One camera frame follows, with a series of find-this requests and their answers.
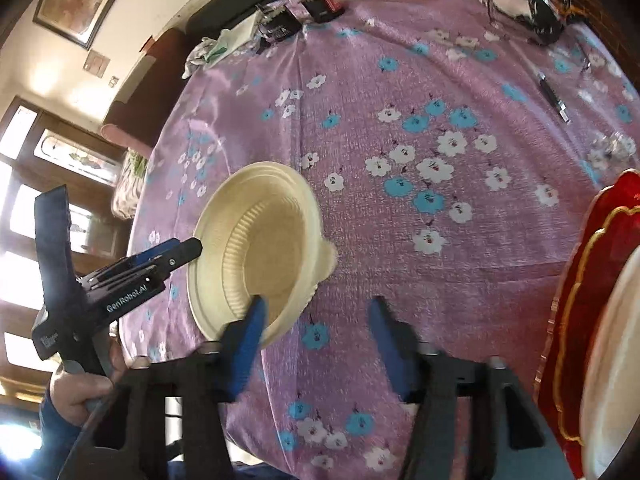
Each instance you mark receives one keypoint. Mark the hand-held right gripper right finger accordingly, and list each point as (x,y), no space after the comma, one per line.
(395,355)

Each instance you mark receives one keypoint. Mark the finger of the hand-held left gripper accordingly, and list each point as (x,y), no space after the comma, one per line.
(177,257)
(156,251)

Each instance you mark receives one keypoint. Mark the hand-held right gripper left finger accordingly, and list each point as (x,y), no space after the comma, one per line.
(245,350)

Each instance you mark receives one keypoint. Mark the red plate with gold rim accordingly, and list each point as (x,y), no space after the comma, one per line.
(570,310)

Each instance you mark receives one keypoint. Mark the white foam bowl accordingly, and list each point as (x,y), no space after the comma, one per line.
(615,360)

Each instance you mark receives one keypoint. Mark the person's left forearm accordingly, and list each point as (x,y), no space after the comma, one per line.
(47,417)

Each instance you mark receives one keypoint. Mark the person's left hand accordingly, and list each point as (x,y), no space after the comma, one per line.
(80,395)

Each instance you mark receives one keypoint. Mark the purple floral tablecloth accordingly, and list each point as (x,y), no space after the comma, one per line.
(400,240)

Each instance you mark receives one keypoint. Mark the wooden glazed door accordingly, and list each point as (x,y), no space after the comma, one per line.
(30,160)

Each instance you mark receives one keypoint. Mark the brown sofa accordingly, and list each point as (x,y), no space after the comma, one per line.
(145,90)

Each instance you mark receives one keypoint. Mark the grey white cloth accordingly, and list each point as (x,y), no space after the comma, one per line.
(200,57)

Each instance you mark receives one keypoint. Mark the white paper pad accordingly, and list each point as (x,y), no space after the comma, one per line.
(240,35)

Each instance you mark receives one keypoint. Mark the black and red box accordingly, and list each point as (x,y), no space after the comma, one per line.
(325,5)

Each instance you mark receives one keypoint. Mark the black pen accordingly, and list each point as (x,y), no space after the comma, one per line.
(552,97)

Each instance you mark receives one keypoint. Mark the wall switch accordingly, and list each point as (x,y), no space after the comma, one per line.
(113,81)

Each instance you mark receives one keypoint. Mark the wall plaque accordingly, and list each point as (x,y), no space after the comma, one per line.
(96,63)

